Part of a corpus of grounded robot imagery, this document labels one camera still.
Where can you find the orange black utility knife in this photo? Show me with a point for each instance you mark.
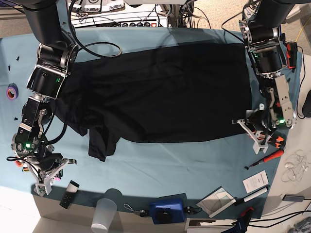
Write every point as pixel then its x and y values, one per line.
pixel 277 140

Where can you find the orange black screwdriver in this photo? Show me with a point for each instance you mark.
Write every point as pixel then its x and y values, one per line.
pixel 267 158

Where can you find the purple tape roll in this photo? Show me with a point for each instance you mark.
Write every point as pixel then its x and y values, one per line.
pixel 12 91

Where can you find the blue camera box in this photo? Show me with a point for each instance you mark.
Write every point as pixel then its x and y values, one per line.
pixel 167 211

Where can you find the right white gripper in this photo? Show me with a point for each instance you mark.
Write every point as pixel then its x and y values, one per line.
pixel 46 172

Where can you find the folded map booklet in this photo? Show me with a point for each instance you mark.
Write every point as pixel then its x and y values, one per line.
pixel 216 202

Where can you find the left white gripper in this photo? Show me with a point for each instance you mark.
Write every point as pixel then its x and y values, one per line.
pixel 258 132

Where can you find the black t-shirt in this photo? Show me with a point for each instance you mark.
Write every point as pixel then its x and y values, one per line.
pixel 187 93

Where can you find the white printed card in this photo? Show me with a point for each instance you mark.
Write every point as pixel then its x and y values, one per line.
pixel 255 182

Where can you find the metal carabiner keyring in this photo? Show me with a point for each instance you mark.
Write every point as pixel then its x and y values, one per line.
pixel 140 213

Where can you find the translucent plastic cup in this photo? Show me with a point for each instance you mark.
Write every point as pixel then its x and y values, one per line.
pixel 104 213

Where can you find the white power strip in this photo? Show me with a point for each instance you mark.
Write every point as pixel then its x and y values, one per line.
pixel 87 20

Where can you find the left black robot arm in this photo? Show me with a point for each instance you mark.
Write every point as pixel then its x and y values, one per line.
pixel 262 37

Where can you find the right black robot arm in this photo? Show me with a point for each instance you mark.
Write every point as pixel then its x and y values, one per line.
pixel 55 55

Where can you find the black white marker pen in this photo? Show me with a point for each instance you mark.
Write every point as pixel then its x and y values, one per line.
pixel 252 196

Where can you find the orange tape roll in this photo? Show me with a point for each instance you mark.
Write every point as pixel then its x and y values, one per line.
pixel 19 163

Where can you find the red black power tool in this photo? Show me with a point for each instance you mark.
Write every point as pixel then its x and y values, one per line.
pixel 291 55

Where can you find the black white remote control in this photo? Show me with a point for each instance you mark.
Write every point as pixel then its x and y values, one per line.
pixel 69 194

